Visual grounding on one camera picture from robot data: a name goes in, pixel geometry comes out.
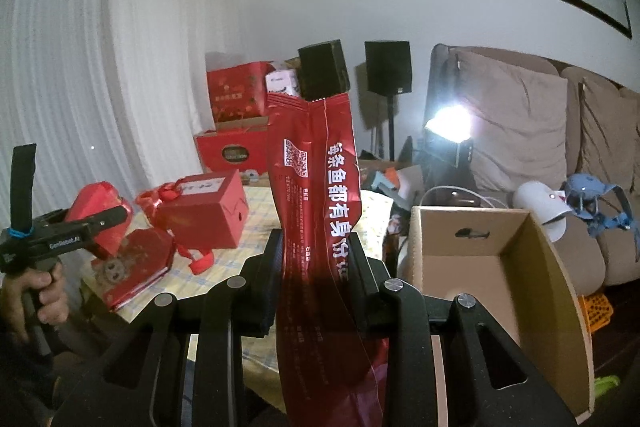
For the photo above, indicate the black speaker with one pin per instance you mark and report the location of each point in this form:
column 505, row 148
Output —
column 387, row 67

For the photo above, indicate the green plastic stool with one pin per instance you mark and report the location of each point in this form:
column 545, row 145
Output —
column 606, row 384

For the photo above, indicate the red carton gold label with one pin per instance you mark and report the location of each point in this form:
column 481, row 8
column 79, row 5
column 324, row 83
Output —
column 230, row 152

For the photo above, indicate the pile of assorted clutter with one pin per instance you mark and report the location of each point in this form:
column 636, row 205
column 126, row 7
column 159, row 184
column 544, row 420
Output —
column 385, row 182

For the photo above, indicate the person's left hand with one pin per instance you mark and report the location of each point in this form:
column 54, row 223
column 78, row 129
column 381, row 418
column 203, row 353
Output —
column 52, row 302

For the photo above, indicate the yellow plaid tablecloth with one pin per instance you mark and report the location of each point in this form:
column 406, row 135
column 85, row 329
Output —
column 250, row 232

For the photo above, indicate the bright lamp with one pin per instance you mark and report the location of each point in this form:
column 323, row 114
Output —
column 447, row 132

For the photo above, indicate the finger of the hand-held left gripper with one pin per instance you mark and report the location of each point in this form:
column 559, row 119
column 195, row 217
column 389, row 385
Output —
column 100, row 216
column 102, row 254

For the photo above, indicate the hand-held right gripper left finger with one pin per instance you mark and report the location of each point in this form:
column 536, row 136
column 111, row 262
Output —
column 274, row 267

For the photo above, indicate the large cardboard box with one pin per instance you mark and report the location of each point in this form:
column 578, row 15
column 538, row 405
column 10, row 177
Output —
column 500, row 277

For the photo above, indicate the white curtain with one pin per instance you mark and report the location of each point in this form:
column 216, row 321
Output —
column 100, row 57

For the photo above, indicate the red ribbon gift box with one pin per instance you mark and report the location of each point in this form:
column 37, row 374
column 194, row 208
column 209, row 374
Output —
column 210, row 212

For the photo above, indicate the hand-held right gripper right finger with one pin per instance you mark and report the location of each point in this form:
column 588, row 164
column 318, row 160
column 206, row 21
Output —
column 356, row 267

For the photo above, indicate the white printed box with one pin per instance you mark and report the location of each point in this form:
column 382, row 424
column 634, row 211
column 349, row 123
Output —
column 282, row 83

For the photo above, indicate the brown sofa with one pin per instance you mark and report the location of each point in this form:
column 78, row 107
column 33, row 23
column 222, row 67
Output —
column 600, row 257

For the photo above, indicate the white dome massager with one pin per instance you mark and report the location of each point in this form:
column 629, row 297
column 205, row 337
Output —
column 537, row 207

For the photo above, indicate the red carton on stack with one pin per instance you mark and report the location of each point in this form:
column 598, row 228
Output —
column 235, row 92

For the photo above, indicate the tall black box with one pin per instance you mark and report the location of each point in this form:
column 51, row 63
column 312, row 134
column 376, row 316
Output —
column 322, row 69

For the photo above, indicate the black speaker stand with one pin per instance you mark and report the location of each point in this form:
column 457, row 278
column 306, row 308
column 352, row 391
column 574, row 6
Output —
column 391, row 127

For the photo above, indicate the red ribbon bow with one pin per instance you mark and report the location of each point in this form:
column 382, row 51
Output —
column 157, row 202

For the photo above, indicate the red shiny box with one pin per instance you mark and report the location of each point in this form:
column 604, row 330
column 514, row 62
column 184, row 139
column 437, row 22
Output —
column 95, row 199

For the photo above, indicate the long red foil packet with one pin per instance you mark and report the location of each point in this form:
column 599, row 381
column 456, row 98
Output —
column 315, row 187

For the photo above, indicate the large brown sofa cushion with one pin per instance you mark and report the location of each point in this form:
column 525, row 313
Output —
column 515, row 127

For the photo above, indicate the red flat gift packet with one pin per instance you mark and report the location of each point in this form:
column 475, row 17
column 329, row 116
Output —
column 140, row 267

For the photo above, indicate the orange plastic crate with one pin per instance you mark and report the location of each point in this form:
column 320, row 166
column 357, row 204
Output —
column 597, row 309

